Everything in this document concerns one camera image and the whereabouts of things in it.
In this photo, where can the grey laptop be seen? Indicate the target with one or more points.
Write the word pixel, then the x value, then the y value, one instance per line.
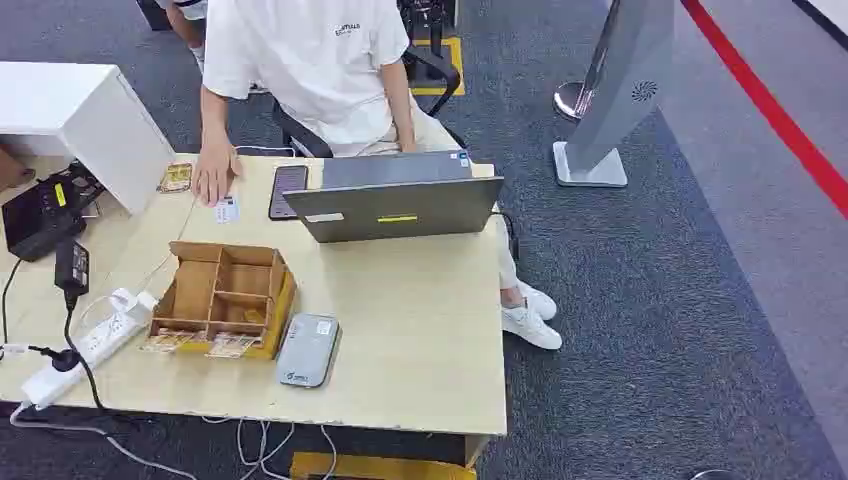
pixel 395 196

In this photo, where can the white desk cabinet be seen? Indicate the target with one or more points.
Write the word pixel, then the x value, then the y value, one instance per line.
pixel 86 126

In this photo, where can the grey card reader device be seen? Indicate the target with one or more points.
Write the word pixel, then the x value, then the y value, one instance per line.
pixel 308 350

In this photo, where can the person's white shoe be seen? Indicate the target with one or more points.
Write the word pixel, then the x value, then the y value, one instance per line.
pixel 531 326
pixel 540 299

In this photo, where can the person in white shirt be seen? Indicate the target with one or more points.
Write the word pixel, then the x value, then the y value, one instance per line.
pixel 311 66

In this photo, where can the black power adapter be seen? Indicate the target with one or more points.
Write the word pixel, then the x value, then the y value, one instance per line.
pixel 72 266

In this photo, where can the white card with print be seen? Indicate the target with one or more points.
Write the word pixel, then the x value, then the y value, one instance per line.
pixel 226 210

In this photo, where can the card in box slot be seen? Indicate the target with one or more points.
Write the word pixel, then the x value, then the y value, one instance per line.
pixel 166 342
pixel 230 346

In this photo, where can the black plug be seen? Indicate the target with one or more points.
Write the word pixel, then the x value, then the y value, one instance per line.
pixel 61 358

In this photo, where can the wooden card box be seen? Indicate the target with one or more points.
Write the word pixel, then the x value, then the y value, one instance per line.
pixel 224 299

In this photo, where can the white power strip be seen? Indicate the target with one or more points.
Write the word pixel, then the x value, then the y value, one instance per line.
pixel 89 346

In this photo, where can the black smartphone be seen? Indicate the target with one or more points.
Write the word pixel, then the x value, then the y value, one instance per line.
pixel 287 191

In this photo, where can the black office chair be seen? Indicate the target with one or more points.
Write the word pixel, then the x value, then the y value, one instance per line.
pixel 311 136

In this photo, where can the person's right hand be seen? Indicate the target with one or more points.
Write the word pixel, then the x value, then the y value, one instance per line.
pixel 212 171

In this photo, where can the chrome stanchion base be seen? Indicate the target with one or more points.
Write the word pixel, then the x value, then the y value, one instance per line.
pixel 571 100

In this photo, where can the black device with yellow label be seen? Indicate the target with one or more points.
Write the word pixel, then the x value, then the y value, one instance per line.
pixel 41 216

